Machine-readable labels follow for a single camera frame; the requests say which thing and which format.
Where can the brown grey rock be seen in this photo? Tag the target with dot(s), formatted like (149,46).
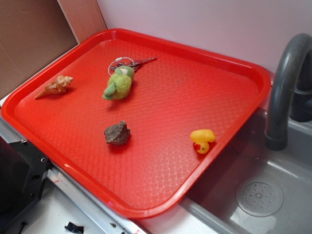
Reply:
(117,134)

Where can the red plastic tray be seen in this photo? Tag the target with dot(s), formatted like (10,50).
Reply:
(176,90)

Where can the green plush bird toy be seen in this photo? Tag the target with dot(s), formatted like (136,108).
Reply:
(119,83)

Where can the yellow rubber duck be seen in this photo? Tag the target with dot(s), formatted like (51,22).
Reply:
(201,140)

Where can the tan spiral seashell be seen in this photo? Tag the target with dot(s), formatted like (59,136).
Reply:
(57,87)

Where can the grey toy sink basin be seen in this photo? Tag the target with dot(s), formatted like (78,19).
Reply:
(212,198)

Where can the grey curved faucet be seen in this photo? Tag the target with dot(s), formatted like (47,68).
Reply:
(291,94)

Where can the round grey sink drain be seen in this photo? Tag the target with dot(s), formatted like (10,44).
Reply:
(259,196)

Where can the black tape scrap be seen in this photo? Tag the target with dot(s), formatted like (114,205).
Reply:
(73,228)

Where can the brown cardboard panel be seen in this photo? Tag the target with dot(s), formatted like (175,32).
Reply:
(34,33)

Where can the black metal bracket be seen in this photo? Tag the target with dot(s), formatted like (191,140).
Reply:
(23,171)

